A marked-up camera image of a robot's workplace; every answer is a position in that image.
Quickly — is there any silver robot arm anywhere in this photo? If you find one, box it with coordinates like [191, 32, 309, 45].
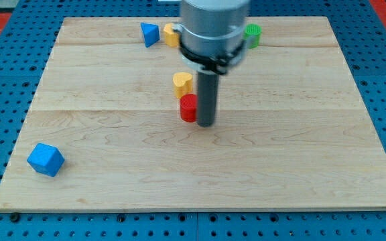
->
[172, 0, 251, 127]

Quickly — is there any yellow block behind arm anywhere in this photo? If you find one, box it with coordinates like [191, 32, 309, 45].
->
[163, 23, 180, 48]

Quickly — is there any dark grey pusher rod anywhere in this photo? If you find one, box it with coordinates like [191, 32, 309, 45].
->
[196, 72, 219, 127]

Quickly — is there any yellow heart block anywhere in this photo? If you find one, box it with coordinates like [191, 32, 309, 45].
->
[172, 72, 193, 99]

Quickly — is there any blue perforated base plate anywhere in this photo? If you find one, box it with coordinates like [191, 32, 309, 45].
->
[0, 0, 386, 240]

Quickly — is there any red circle block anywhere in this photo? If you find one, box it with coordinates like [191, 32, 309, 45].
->
[179, 94, 197, 123]

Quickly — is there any green circle block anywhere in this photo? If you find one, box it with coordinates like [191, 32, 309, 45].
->
[244, 23, 261, 49]

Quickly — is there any blue triangle block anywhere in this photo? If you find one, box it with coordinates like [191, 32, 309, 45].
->
[140, 22, 160, 48]

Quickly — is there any wooden board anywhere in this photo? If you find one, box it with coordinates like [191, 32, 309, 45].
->
[0, 17, 386, 213]

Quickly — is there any blue cube block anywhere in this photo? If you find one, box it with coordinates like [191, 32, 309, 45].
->
[27, 143, 65, 177]

